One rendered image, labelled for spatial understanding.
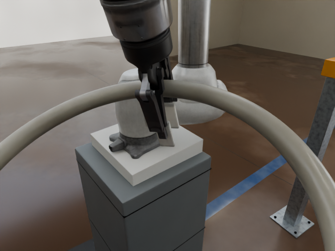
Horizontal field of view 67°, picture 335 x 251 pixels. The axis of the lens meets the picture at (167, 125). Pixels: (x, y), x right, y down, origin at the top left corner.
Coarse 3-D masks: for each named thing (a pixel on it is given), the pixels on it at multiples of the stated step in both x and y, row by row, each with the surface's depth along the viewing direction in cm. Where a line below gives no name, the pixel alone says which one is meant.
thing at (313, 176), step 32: (96, 96) 44; (128, 96) 44; (192, 96) 40; (224, 96) 38; (32, 128) 41; (256, 128) 34; (288, 128) 32; (0, 160) 38; (288, 160) 30; (320, 192) 26; (320, 224) 25
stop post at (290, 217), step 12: (324, 72) 123; (324, 84) 126; (324, 96) 127; (324, 108) 129; (324, 120) 131; (312, 132) 138; (324, 132) 132; (312, 144) 140; (324, 144) 137; (300, 192) 154; (288, 204) 164; (300, 204) 156; (276, 216) 173; (288, 216) 166; (300, 216) 164; (288, 228) 164; (300, 228) 164
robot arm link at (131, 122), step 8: (128, 72) 86; (136, 72) 85; (120, 80) 84; (128, 80) 82; (136, 80) 81; (120, 104) 84; (128, 104) 83; (136, 104) 82; (120, 112) 86; (128, 112) 84; (136, 112) 84; (120, 120) 88; (128, 120) 86; (136, 120) 85; (144, 120) 86; (120, 128) 91; (128, 128) 88; (136, 128) 87; (144, 128) 88; (128, 136) 90; (136, 136) 89; (144, 136) 89
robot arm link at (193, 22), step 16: (192, 0) 73; (208, 0) 75; (192, 16) 75; (208, 16) 77; (192, 32) 77; (208, 32) 80; (192, 48) 79; (192, 64) 81; (208, 64) 87; (192, 80) 81; (208, 80) 82; (176, 112) 85; (192, 112) 85; (208, 112) 85; (224, 112) 90
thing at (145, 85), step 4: (144, 76) 38; (144, 80) 38; (144, 84) 37; (148, 84) 38; (144, 88) 37; (148, 88) 38; (140, 92) 37; (144, 92) 37; (140, 96) 37; (144, 96) 37; (144, 100) 38; (148, 100) 38
